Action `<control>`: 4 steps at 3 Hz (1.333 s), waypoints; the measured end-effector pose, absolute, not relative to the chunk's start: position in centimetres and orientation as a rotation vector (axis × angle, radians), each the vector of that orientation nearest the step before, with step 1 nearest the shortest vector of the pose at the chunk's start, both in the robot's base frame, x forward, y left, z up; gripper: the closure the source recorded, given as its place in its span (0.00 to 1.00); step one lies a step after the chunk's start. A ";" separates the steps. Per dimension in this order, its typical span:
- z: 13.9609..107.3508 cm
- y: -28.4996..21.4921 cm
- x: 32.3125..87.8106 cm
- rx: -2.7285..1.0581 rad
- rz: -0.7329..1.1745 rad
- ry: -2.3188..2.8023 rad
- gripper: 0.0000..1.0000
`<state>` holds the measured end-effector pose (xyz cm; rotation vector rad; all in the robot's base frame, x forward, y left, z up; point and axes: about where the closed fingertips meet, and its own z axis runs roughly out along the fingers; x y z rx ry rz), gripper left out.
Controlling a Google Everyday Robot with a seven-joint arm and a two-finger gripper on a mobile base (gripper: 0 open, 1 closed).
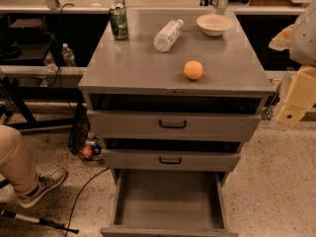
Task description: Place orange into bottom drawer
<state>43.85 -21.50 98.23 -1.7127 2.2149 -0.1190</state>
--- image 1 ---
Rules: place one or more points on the grey middle drawer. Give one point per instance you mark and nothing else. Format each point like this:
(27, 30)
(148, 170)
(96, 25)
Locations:
(170, 160)

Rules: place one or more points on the white bowl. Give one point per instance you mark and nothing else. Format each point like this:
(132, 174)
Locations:
(214, 25)

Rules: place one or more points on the small water bottle on shelf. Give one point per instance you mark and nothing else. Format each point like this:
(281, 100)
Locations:
(68, 55)

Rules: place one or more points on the clear plastic water bottle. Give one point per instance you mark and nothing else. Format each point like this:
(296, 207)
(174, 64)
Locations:
(164, 40)

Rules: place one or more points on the grey bottom drawer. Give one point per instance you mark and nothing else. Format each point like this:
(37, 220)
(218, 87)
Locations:
(151, 203)

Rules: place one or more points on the grey drawer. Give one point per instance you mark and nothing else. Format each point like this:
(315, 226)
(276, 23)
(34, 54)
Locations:
(151, 203)
(170, 160)
(173, 126)

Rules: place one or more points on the green soda can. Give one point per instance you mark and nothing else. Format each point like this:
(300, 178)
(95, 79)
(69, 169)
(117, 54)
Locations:
(118, 20)

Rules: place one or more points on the red apple on floor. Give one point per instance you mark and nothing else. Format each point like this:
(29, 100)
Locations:
(87, 152)

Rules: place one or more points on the grey top drawer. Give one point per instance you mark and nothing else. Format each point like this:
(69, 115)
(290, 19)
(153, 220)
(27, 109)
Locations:
(173, 126)

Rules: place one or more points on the grey drawer cabinet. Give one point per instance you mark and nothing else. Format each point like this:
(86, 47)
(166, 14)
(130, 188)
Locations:
(132, 76)

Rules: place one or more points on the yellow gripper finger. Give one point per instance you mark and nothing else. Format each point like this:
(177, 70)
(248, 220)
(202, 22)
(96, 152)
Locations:
(300, 96)
(282, 40)

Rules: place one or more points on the grey sneaker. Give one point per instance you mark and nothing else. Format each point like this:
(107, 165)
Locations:
(46, 184)

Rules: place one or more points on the person leg beige trousers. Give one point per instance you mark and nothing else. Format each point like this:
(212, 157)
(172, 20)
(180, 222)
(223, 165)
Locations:
(16, 162)

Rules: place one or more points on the black and white rod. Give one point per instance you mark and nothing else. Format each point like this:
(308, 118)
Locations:
(39, 221)

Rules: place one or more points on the orange fruit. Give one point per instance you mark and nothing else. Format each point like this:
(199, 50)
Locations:
(193, 70)

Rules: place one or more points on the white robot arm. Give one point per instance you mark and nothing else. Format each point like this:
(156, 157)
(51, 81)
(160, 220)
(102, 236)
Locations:
(300, 39)

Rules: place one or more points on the black wire basket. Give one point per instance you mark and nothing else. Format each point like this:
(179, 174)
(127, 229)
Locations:
(79, 131)

